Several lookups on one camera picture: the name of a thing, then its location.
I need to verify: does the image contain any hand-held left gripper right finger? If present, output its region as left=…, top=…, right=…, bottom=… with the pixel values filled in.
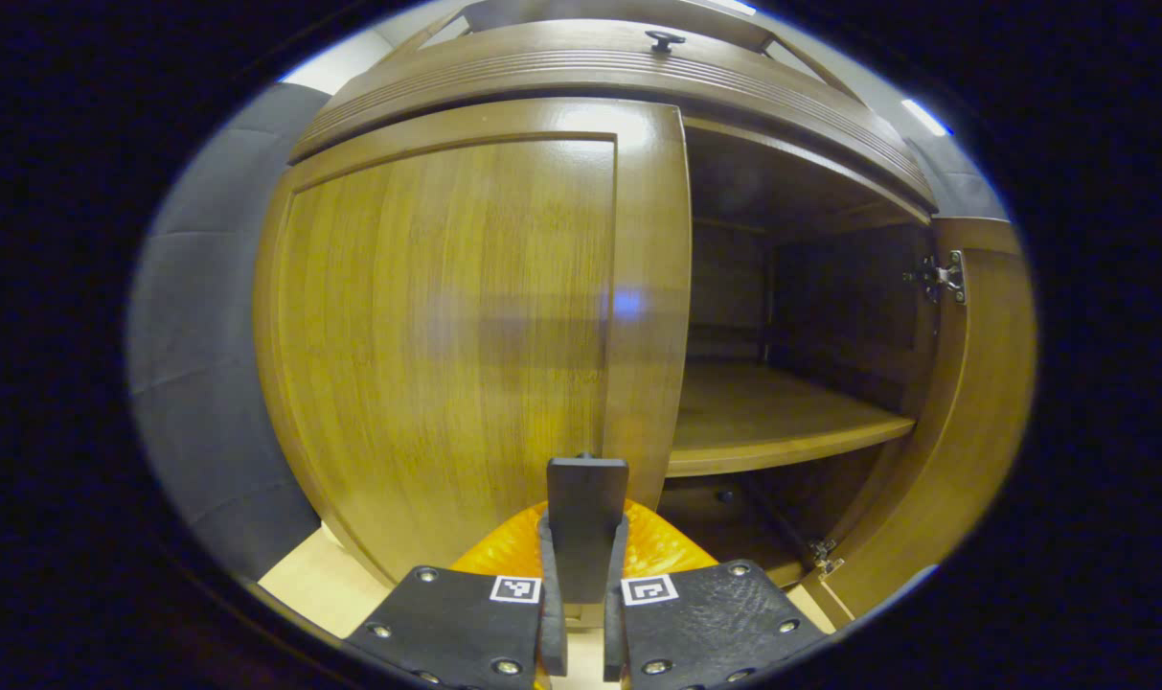
left=602, top=498, right=831, bottom=690

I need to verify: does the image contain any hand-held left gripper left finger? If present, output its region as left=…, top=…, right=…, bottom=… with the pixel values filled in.
left=344, top=498, right=570, bottom=690

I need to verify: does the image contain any black door handle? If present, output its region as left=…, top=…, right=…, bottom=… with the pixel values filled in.
left=546, top=456, right=629, bottom=605

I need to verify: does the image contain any wooden cabinet door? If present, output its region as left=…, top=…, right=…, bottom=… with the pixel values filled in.
left=801, top=216, right=1039, bottom=629
left=253, top=96, right=694, bottom=587

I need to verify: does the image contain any brown wooden shoe cabinet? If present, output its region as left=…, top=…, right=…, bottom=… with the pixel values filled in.
left=253, top=0, right=1039, bottom=629

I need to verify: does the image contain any wooden inner shelf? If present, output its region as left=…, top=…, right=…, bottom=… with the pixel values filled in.
left=665, top=362, right=917, bottom=478

